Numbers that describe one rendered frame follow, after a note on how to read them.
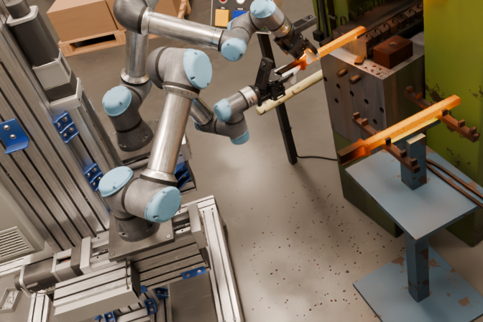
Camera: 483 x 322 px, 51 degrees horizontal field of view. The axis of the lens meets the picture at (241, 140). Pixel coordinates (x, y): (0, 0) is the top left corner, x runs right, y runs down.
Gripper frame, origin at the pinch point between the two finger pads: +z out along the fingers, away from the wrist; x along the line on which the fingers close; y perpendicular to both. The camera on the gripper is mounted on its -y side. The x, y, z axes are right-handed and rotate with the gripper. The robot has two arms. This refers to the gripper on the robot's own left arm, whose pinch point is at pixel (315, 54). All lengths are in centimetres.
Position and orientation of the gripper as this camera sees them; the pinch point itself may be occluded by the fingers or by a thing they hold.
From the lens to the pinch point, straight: 198.9
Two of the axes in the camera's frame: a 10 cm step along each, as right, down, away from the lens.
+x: 5.2, 4.3, -7.4
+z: 6.1, 4.2, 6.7
